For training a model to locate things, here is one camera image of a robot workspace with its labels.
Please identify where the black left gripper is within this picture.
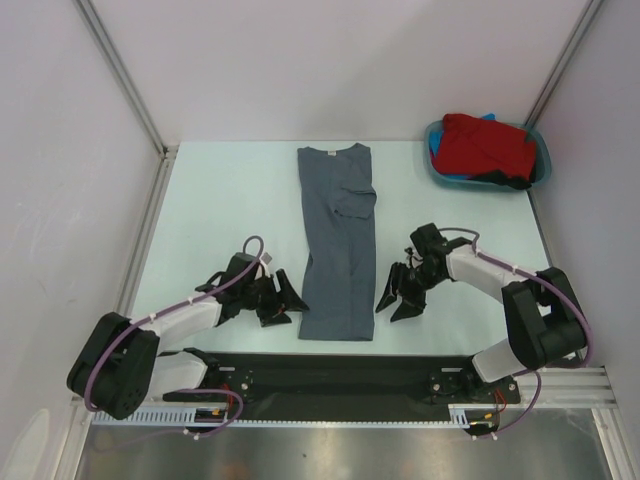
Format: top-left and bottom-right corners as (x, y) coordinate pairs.
(239, 269), (308, 327)

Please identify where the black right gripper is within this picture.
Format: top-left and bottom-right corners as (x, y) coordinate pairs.
(375, 260), (445, 321)

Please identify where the grey blue t shirt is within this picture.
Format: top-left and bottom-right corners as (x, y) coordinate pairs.
(297, 143), (377, 341)

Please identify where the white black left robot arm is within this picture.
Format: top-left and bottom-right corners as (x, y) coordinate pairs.
(66, 252), (309, 420)

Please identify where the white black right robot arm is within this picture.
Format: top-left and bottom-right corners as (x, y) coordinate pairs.
(375, 223), (592, 401)

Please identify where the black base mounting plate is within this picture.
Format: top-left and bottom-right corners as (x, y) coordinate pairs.
(101, 349), (584, 422)

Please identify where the black t shirt in basket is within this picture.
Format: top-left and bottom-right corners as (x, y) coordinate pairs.
(470, 131), (551, 191)

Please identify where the red t shirt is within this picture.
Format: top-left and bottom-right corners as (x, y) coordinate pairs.
(433, 113), (536, 180)

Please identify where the blue plastic basket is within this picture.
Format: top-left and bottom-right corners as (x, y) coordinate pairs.
(424, 121), (552, 191)

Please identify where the slotted grey cable duct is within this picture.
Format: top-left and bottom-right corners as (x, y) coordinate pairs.
(92, 406), (497, 429)

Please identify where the left aluminium corner post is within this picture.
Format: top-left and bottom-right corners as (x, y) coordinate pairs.
(72, 0), (169, 154)

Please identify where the aluminium corner post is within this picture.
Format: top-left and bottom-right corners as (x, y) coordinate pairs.
(525, 0), (606, 128)
(72, 0), (169, 154)

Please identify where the aluminium front frame rail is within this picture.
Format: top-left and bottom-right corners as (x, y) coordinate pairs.
(70, 366), (619, 407)

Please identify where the right aluminium corner post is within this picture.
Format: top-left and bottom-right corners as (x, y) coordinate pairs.
(525, 0), (606, 128)

